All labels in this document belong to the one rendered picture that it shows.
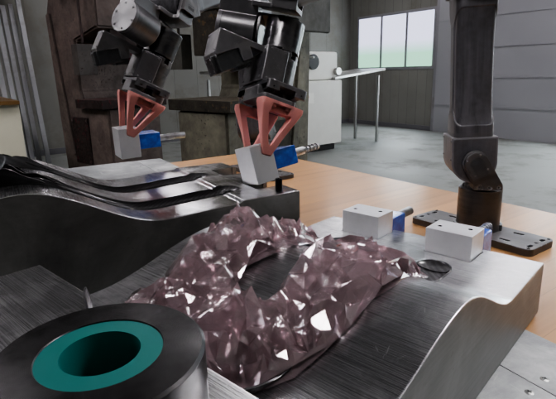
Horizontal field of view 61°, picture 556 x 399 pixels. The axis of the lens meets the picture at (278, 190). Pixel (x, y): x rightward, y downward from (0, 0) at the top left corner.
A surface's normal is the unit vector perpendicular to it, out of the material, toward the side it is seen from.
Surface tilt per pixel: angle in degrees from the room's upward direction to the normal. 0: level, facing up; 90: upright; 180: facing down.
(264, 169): 79
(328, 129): 90
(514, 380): 0
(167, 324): 0
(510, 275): 0
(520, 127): 90
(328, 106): 90
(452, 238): 90
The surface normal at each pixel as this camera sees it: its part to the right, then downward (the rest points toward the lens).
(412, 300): -0.11, -0.94
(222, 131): -0.66, 0.19
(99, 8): 0.77, 0.17
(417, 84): -0.81, 0.16
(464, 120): -0.21, 0.03
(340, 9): 0.59, 0.18
